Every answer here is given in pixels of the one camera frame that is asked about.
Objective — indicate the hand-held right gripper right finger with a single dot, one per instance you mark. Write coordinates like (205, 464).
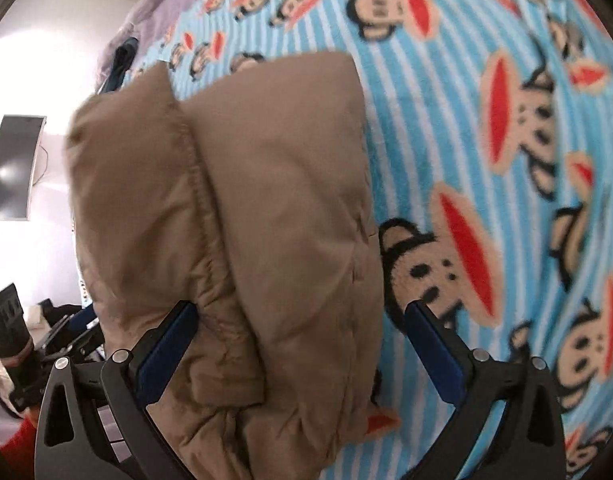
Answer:
(431, 355)

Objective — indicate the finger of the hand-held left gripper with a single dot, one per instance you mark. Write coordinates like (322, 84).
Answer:
(86, 322)
(56, 332)

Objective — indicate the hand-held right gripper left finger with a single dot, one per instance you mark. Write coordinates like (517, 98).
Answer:
(169, 355)

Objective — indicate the tan padded jacket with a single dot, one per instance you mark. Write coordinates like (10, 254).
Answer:
(266, 235)

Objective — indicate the dark cloth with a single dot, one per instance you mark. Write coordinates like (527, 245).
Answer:
(59, 310)

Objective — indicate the blue striped monkey print blanket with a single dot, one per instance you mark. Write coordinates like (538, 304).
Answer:
(461, 125)

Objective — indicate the dark teal folded garment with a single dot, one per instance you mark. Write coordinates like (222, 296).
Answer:
(124, 57)

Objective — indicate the wall-mounted flat screen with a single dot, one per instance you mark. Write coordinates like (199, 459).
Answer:
(11, 170)

